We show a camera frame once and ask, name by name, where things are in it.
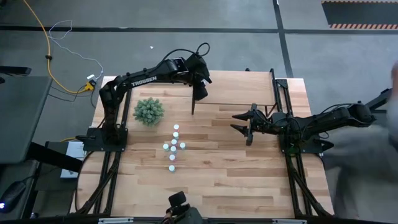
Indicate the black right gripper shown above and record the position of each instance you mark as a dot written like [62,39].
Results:
[264,123]

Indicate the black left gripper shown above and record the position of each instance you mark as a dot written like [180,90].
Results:
[200,92]

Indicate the green medicine bottle white cap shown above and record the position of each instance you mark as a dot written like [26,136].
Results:
[175,134]
[171,168]

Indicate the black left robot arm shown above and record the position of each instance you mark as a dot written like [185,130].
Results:
[146,79]

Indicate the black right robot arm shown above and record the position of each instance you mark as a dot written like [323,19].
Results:
[335,118]

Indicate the green artificial plant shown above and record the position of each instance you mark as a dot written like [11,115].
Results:
[149,111]

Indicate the black rounded device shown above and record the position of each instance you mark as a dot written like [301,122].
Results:
[178,199]

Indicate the yellow power plug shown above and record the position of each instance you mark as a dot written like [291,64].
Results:
[90,86]

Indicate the white adapter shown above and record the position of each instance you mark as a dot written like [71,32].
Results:
[91,76]

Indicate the person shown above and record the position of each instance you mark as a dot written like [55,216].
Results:
[367,149]

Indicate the white power box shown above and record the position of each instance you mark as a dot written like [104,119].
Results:
[76,149]

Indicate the black metal stand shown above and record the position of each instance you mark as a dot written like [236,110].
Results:
[381,99]

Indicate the black mat hazard stripe edge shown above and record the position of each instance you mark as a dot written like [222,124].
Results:
[357,14]

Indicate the black desk beam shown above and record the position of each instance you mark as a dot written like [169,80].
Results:
[53,157]

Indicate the grey desk top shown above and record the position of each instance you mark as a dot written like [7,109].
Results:
[21,118]

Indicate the black flat bar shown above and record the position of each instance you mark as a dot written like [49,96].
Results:
[15,70]

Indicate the black computer mouse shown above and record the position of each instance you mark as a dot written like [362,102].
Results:
[12,196]

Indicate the wooden shelf black metal frame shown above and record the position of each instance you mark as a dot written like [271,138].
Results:
[236,88]

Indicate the black aluminium rig frame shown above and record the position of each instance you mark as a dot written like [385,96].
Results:
[127,105]

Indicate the silver bracket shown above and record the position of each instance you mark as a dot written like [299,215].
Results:
[289,221]
[115,221]

